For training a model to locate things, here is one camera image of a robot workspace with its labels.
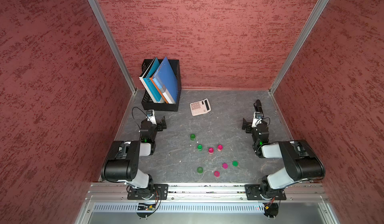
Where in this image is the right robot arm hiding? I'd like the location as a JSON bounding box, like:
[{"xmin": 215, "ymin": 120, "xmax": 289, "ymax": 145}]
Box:
[{"xmin": 242, "ymin": 119, "xmax": 326, "ymax": 202}]

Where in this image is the black stapler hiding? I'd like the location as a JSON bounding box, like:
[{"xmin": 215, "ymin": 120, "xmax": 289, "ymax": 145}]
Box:
[{"xmin": 254, "ymin": 99, "xmax": 263, "ymax": 113}]

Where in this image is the orange spine book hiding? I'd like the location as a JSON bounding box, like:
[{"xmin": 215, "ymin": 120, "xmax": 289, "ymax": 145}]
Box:
[{"xmin": 150, "ymin": 77, "xmax": 168, "ymax": 104}]

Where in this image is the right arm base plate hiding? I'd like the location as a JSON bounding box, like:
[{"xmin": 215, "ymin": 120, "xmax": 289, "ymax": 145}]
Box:
[{"xmin": 245, "ymin": 184, "xmax": 287, "ymax": 201}]

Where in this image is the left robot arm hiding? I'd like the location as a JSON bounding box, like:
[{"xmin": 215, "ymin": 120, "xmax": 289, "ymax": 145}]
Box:
[{"xmin": 101, "ymin": 117, "xmax": 167, "ymax": 200}]

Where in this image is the teal book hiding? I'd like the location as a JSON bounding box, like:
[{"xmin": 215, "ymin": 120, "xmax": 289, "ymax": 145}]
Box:
[{"xmin": 139, "ymin": 57, "xmax": 165, "ymax": 103}]

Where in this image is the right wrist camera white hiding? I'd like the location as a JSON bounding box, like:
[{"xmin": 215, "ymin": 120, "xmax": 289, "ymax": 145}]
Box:
[{"xmin": 252, "ymin": 111, "xmax": 264, "ymax": 128}]

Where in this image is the blue book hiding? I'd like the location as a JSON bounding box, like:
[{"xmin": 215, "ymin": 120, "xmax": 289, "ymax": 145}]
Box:
[{"xmin": 150, "ymin": 57, "xmax": 178, "ymax": 104}]

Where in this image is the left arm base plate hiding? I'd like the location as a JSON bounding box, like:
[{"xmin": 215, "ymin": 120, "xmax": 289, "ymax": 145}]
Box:
[{"xmin": 127, "ymin": 184, "xmax": 169, "ymax": 201}]

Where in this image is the black mesh file holder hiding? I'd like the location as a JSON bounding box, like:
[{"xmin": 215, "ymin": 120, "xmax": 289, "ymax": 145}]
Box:
[{"xmin": 142, "ymin": 59, "xmax": 182, "ymax": 112}]

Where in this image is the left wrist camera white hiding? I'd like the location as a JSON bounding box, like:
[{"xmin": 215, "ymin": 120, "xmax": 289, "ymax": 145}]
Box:
[{"xmin": 146, "ymin": 110, "xmax": 157, "ymax": 125}]

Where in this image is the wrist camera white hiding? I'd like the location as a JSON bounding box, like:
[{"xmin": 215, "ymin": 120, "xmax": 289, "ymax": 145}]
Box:
[
  {"xmin": 252, "ymin": 111, "xmax": 264, "ymax": 128},
  {"xmin": 146, "ymin": 110, "xmax": 157, "ymax": 125}
]

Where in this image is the pink calculator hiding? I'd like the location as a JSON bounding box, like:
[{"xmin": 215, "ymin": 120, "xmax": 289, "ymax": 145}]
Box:
[{"xmin": 190, "ymin": 99, "xmax": 212, "ymax": 116}]

